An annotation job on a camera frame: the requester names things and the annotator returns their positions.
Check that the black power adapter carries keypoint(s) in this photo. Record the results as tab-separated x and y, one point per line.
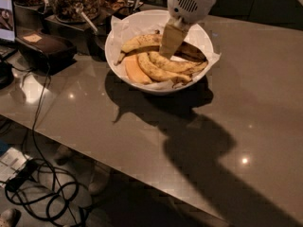
24	174

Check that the paper booklet on floor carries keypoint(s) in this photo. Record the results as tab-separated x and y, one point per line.
11	162

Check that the white shoe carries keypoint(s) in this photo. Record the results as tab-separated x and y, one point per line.
62	155
100	178

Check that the white shoe left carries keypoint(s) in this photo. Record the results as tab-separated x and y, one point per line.
62	155

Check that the dark tray stand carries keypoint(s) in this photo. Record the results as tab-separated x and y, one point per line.
82	35

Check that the spotted banana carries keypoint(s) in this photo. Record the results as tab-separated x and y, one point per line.
157	73
182	67
139	42

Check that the black pouch with label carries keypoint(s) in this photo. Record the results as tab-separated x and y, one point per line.
46	53

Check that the white paper liner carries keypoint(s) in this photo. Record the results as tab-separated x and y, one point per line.
139	24

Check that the orange-yellow banana left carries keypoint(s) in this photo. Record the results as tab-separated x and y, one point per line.
134	72

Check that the glass jar of nuts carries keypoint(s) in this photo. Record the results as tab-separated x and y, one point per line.
67	11

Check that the white shoe right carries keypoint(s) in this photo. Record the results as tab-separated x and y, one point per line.
100	178

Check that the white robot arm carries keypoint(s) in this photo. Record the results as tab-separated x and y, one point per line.
183	14

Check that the white scoop handle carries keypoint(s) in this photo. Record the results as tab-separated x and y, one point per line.
87	20

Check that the white bowl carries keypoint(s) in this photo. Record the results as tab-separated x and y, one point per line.
148	87

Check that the spotted banana front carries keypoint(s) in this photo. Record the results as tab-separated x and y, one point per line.
157	73

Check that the laptop screen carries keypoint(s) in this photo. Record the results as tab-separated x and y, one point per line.
7	22

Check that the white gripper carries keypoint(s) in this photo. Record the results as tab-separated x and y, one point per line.
188	4

